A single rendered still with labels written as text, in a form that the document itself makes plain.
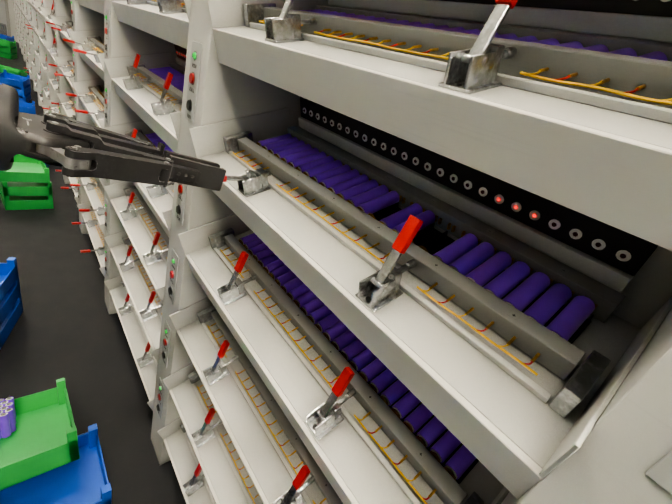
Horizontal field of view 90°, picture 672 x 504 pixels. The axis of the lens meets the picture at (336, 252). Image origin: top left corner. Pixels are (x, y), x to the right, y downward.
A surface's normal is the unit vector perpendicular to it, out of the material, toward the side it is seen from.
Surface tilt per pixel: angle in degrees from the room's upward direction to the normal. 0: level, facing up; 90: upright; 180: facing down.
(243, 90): 90
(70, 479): 0
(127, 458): 0
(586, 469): 90
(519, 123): 111
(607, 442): 90
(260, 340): 21
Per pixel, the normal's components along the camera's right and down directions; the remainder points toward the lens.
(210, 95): 0.62, 0.51
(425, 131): -0.79, 0.39
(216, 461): 0.01, -0.77
